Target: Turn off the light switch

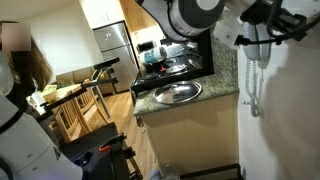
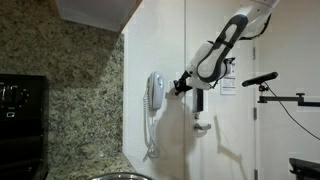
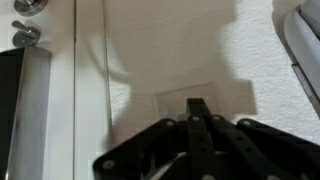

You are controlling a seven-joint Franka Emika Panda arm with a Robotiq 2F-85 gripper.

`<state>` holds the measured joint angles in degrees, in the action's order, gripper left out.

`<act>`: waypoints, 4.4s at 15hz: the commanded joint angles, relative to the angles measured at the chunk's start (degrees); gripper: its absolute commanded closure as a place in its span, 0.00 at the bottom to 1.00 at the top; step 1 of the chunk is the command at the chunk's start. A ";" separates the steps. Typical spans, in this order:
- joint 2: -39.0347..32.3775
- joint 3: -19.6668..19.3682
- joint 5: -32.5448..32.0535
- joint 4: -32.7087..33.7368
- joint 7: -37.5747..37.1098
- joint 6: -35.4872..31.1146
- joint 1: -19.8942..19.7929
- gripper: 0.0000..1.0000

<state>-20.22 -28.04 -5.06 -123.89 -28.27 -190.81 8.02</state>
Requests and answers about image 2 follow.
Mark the white door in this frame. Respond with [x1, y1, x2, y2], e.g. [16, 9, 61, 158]
[184, 0, 258, 180]

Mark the silver door lever handle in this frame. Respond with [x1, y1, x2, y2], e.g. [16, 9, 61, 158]
[193, 122, 213, 133]

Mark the black kitchen stove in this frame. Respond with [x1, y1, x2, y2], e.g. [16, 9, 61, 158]
[0, 73, 50, 180]

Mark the white coiled phone cord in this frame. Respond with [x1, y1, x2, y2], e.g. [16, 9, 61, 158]
[142, 93, 162, 164]

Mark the thin black camera cable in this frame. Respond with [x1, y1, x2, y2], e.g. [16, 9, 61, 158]
[264, 83, 320, 142]

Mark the white wall telephone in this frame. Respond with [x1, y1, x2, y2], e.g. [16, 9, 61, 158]
[147, 71, 166, 112]

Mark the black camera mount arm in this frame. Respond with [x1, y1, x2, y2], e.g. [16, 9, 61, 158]
[257, 84, 320, 108]

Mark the black door keypad lock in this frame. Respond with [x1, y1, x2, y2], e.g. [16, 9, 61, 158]
[191, 87, 205, 114]

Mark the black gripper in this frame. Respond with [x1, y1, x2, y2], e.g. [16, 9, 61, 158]
[172, 70, 194, 97]

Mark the granite topped base cabinet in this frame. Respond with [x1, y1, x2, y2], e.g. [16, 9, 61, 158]
[46, 154, 138, 180]

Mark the white paper door notice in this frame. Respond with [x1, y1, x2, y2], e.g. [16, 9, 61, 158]
[219, 58, 237, 96]

